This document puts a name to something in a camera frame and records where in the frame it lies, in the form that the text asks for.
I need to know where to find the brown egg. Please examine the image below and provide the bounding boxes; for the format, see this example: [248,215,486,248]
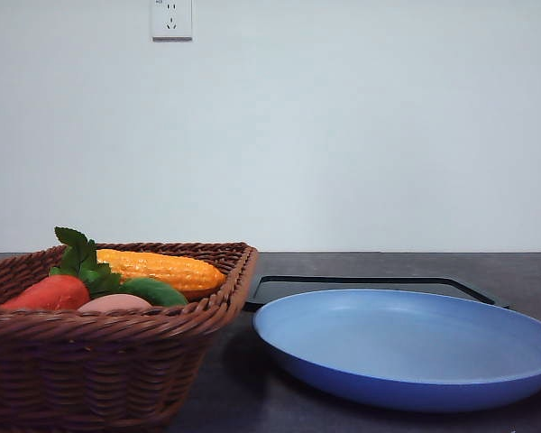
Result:
[78,294,154,312]

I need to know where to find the blue round plate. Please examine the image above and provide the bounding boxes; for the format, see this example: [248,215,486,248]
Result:
[253,290,541,412]

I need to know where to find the brown wicker basket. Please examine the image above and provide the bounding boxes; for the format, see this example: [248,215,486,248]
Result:
[0,242,259,433]

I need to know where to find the black rectangular tray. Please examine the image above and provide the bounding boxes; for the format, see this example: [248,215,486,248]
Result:
[244,276,510,313]

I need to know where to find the yellow toy corn cob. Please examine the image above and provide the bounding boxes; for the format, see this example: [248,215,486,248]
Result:
[96,249,227,292]

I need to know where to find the green toy cucumber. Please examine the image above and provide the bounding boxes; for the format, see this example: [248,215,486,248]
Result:
[119,277,188,307]

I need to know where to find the green carrot leaves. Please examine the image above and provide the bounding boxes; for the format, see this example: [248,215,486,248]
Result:
[50,226,123,299]

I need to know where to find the orange toy carrot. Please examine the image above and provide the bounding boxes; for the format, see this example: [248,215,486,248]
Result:
[0,274,90,311]

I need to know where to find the white wall power socket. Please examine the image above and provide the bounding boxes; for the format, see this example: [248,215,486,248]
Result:
[151,0,194,43]

